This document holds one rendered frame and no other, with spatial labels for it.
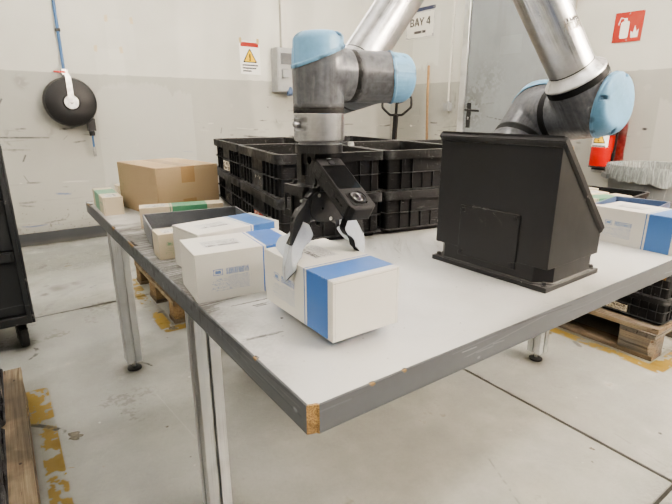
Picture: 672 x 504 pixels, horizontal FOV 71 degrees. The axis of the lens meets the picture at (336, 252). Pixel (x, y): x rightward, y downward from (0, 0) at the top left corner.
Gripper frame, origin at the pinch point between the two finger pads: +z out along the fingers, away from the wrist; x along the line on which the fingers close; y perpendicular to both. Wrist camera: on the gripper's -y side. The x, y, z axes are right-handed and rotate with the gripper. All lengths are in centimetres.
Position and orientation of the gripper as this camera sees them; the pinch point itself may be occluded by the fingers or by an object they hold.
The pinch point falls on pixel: (328, 273)
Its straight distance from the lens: 75.0
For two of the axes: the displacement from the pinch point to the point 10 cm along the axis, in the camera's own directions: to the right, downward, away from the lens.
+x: -8.2, 1.6, -5.5
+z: 0.0, 9.6, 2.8
